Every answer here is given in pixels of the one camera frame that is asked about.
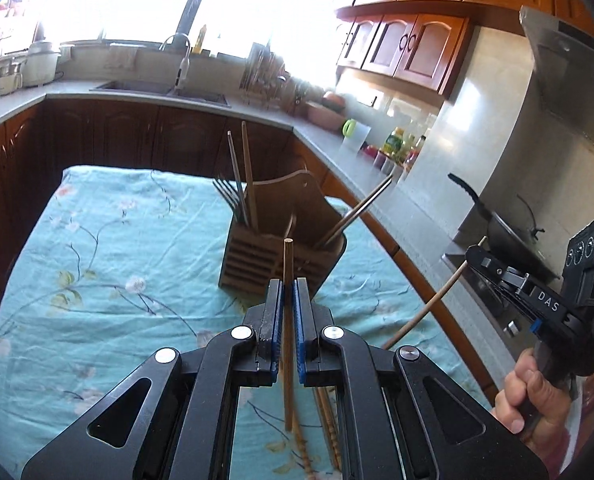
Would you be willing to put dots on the light wooden chopstick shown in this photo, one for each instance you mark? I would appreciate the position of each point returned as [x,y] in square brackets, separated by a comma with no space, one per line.
[406,266]

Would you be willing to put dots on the wooden utensil holder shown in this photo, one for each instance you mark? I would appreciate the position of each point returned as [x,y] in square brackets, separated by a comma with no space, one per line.
[291,207]

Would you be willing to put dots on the steel range hood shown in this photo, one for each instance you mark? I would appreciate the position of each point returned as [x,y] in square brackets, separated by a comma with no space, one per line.
[564,67]

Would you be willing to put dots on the person's right hand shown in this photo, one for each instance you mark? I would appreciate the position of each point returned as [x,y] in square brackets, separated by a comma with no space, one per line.
[526,382]

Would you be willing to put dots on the green label drink bottle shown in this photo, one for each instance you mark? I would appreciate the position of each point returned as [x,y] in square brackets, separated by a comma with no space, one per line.
[392,144]

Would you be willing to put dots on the grey metal chopstick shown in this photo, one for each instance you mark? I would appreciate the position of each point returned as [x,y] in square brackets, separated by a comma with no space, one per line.
[237,177]

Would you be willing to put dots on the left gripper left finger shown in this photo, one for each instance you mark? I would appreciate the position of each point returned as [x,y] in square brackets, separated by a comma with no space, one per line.
[260,364]

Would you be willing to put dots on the patterned wooden chopstick on table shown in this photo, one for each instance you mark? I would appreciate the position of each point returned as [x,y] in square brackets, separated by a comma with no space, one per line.
[288,333]

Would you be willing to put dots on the green handled white pitcher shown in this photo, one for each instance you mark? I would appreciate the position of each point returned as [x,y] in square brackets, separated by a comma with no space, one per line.
[355,134]

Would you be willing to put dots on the white rice cooker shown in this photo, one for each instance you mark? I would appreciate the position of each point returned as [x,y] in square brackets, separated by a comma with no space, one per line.
[40,65]

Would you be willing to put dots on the dish drying rack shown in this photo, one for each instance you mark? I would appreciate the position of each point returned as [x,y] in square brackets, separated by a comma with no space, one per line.
[265,79]

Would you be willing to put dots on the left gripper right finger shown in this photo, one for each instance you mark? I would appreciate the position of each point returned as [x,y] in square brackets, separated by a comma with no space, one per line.
[314,365]

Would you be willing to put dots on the pink plastic basin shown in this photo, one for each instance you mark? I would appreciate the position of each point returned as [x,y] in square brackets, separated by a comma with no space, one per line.
[323,117]

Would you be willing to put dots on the teal floral tablecloth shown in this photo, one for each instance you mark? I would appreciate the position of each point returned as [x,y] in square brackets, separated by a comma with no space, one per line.
[123,262]

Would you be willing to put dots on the wooden upper cabinets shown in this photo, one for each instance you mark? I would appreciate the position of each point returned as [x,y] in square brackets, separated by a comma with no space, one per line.
[423,42]

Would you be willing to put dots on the steel kitchen sink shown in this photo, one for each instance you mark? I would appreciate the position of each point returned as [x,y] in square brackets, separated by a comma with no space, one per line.
[157,89]

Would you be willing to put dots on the black wok with handle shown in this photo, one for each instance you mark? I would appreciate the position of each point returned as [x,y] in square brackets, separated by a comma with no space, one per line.
[505,242]

